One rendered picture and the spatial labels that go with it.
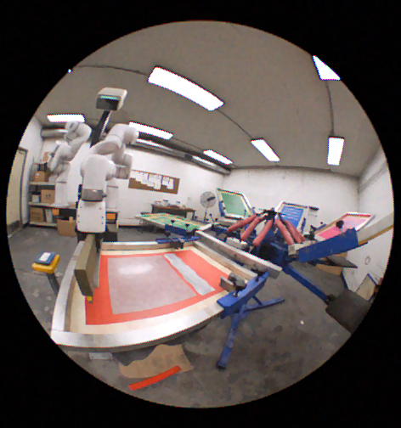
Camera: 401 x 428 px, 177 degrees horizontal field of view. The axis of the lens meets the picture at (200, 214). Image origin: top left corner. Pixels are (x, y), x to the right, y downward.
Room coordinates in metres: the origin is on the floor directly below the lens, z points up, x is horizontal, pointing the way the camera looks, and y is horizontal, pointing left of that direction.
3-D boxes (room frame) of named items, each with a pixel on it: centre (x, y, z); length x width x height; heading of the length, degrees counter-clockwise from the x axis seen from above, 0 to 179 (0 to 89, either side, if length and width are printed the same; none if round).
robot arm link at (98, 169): (0.32, 0.35, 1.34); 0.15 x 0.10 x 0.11; 34
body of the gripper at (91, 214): (0.28, 0.33, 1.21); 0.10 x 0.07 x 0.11; 129
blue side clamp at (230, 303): (0.37, -0.23, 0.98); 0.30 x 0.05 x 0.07; 129
